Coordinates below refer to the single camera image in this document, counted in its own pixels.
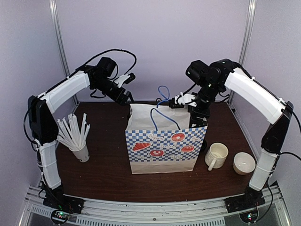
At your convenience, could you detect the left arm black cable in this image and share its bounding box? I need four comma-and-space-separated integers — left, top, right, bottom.
23, 48, 138, 142

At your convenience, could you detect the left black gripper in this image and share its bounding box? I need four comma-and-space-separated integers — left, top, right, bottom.
93, 77, 135, 106

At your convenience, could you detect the cream ceramic mug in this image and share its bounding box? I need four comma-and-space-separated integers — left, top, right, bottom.
205, 143, 229, 171

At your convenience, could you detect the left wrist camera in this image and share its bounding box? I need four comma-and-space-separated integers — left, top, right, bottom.
113, 73, 136, 88

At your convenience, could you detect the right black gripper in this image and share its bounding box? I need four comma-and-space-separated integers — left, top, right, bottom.
188, 80, 222, 130

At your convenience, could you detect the paper cup holding straws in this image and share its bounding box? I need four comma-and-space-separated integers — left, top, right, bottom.
71, 143, 90, 163

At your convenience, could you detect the blue checkered paper bag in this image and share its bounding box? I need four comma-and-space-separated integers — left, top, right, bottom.
125, 96, 207, 174

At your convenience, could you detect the aluminium front rail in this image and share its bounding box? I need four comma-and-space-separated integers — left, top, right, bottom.
16, 185, 292, 226

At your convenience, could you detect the cream ceramic bowl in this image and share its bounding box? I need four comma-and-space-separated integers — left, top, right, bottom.
233, 152, 256, 175

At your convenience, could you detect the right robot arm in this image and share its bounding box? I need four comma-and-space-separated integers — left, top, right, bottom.
185, 59, 293, 208

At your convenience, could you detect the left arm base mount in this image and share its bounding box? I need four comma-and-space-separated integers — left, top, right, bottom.
43, 186, 84, 214

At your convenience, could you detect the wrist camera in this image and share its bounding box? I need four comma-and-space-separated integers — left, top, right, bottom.
113, 73, 136, 88
168, 92, 197, 108

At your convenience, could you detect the aluminium frame post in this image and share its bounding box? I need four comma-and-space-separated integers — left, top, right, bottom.
48, 0, 79, 105
228, 0, 257, 104

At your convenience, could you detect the right aluminium frame post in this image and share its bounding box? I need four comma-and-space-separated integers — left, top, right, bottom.
228, 0, 257, 104

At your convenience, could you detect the left aluminium frame post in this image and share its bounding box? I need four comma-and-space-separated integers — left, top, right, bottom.
48, 0, 79, 105

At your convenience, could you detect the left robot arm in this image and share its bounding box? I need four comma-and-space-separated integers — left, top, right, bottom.
24, 57, 135, 209

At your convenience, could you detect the stack of black lids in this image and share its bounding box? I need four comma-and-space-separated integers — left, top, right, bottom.
200, 140, 207, 152

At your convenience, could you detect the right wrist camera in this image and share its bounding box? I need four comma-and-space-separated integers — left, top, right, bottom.
168, 92, 197, 108

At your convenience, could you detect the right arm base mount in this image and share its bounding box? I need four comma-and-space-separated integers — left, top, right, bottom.
224, 191, 265, 213

